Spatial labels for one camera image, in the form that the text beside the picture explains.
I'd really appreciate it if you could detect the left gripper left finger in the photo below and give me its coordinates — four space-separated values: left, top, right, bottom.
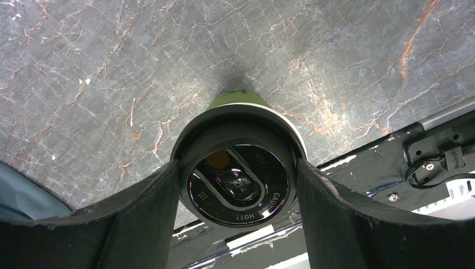
1 160 179 268

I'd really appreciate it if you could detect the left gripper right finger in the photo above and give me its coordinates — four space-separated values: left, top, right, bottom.
296 159 474 268

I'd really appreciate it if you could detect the black plastic cup lid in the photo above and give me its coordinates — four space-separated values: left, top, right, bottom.
171 113 298 230

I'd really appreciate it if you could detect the green paper coffee cup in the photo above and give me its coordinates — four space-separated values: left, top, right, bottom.
203 88 308 160

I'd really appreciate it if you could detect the blue cloth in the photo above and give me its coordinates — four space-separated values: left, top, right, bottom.
1 163 72 221

